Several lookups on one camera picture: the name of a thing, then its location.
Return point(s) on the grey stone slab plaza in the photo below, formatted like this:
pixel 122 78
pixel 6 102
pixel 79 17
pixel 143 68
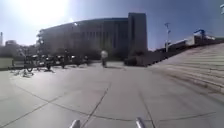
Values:
pixel 110 96

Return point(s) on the dark low wall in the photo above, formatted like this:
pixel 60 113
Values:
pixel 146 57

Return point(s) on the person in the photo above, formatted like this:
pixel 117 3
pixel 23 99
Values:
pixel 104 57

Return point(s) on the wide grey stone stairs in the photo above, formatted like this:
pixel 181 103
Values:
pixel 200 65

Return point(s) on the row of parked bicycles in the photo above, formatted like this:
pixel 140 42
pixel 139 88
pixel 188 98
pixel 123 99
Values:
pixel 48 61

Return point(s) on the robot's own part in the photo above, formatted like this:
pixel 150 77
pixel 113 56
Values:
pixel 140 123
pixel 75 124

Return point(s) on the large dark curved building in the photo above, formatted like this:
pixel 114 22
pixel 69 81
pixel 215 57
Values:
pixel 96 36

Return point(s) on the low pale building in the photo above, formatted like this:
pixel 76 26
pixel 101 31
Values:
pixel 191 40

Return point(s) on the lamp pole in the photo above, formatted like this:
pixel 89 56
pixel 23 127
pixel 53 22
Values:
pixel 167 37

